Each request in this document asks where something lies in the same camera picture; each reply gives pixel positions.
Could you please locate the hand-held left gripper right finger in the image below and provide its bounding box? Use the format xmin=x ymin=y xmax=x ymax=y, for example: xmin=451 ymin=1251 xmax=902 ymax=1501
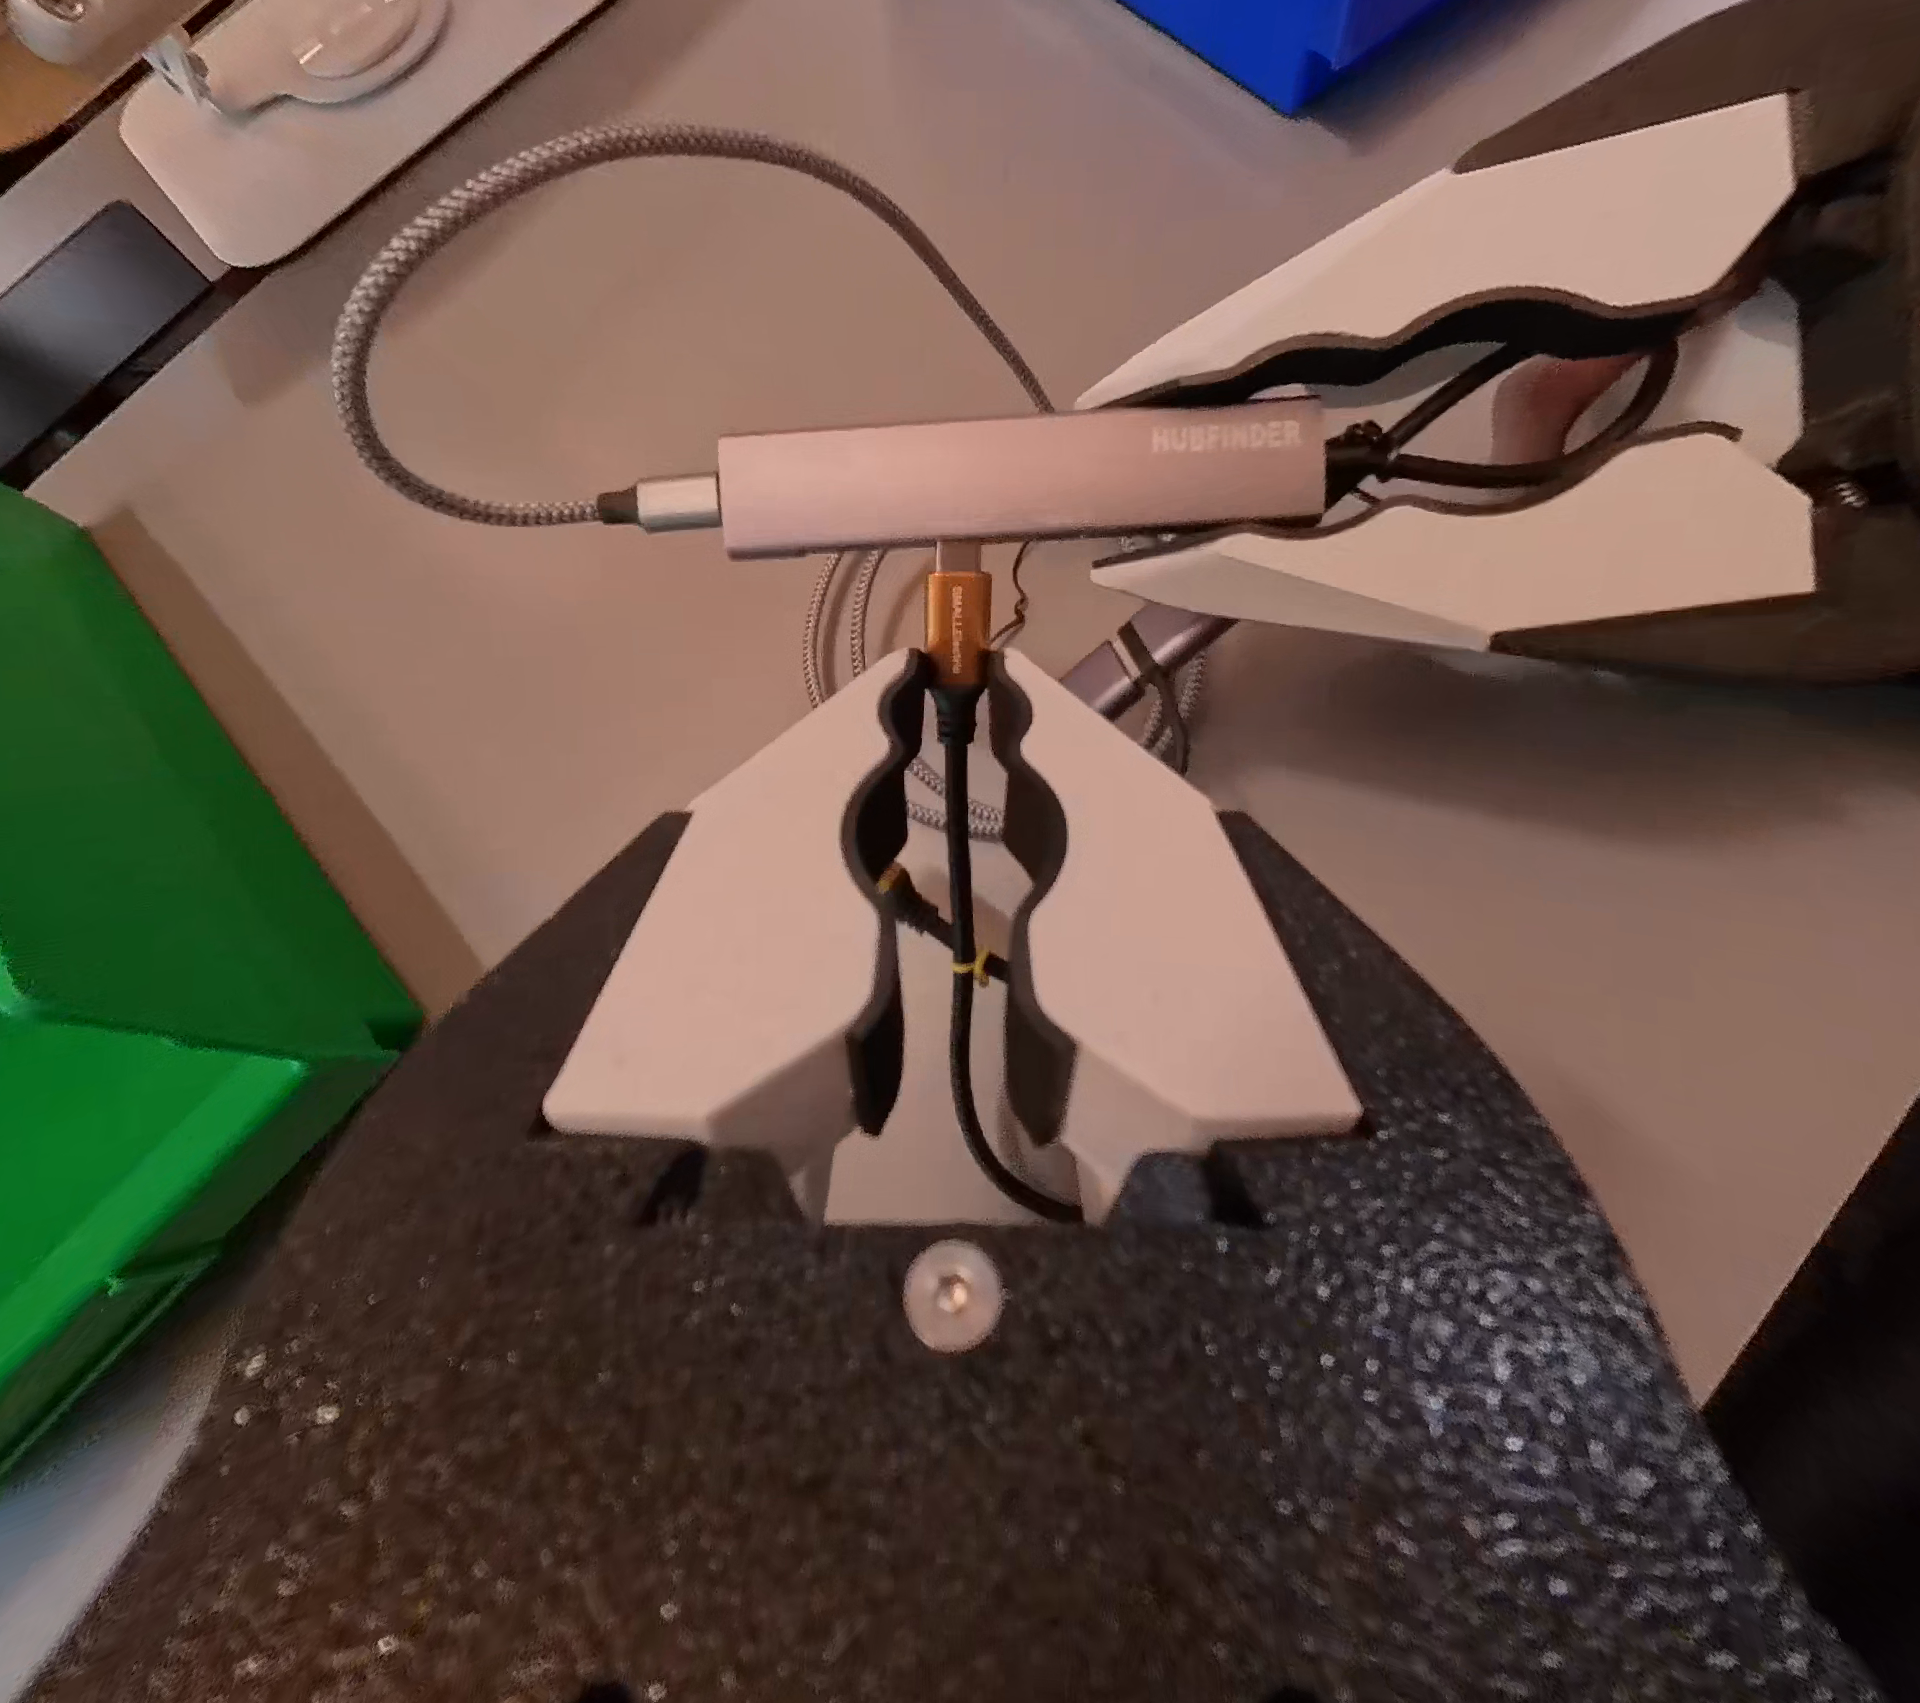
xmin=982 ymin=650 xmax=1362 ymax=1228

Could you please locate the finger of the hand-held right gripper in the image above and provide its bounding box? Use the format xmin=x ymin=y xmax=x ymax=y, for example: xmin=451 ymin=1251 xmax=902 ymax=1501
xmin=1078 ymin=94 xmax=1803 ymax=410
xmin=1089 ymin=423 xmax=1823 ymax=660

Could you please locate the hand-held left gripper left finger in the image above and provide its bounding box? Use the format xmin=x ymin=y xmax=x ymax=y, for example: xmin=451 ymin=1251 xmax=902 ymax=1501
xmin=538 ymin=650 xmax=925 ymax=1225

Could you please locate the black cable with orange plugs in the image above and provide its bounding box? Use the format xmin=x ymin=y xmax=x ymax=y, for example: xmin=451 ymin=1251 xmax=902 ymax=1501
xmin=877 ymin=537 xmax=1085 ymax=1225

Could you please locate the grey USB hub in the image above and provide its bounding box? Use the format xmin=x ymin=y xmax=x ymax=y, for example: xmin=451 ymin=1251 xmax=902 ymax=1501
xmin=716 ymin=314 xmax=1684 ymax=728

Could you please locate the green plastic bin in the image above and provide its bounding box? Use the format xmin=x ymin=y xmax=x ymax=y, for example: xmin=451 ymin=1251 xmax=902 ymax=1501
xmin=0 ymin=478 xmax=430 ymax=1482

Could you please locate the grey braided cable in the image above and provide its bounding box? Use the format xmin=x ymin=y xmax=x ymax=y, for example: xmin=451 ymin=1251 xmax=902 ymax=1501
xmin=333 ymin=127 xmax=1208 ymax=835

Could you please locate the grey desk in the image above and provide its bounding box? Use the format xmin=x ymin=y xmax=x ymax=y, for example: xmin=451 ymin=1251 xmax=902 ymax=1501
xmin=0 ymin=0 xmax=1920 ymax=1493

